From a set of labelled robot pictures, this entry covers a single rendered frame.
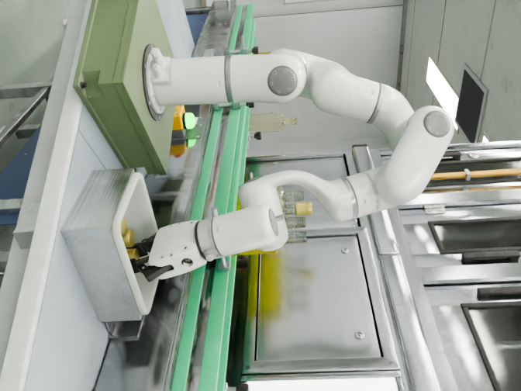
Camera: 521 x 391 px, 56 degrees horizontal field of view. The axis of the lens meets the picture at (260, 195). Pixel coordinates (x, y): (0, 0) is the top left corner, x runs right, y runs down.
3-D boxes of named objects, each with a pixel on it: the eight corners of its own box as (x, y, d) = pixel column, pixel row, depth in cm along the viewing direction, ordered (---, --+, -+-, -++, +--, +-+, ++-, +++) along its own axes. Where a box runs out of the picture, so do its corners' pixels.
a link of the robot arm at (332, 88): (384, 84, 95) (370, 71, 109) (265, 49, 93) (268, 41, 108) (367, 129, 98) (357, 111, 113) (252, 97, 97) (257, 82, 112)
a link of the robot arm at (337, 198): (347, 218, 101) (250, 247, 98) (330, 157, 101) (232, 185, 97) (361, 219, 92) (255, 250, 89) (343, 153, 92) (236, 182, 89)
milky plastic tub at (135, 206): (101, 323, 89) (148, 321, 89) (61, 230, 76) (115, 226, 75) (125, 257, 103) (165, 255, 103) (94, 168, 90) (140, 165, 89)
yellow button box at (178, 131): (158, 140, 135) (184, 138, 134) (152, 115, 130) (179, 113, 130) (163, 127, 140) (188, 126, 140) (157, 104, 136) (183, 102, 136)
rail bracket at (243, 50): (223, 57, 187) (258, 55, 186) (221, 39, 183) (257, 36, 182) (224, 54, 190) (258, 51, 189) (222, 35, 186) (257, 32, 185)
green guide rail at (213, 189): (188, 231, 106) (225, 229, 106) (188, 227, 106) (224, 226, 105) (238, 6, 247) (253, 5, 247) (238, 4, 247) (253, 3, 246)
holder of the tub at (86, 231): (107, 340, 92) (147, 339, 92) (60, 230, 76) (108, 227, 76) (129, 275, 106) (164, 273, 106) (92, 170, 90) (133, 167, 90)
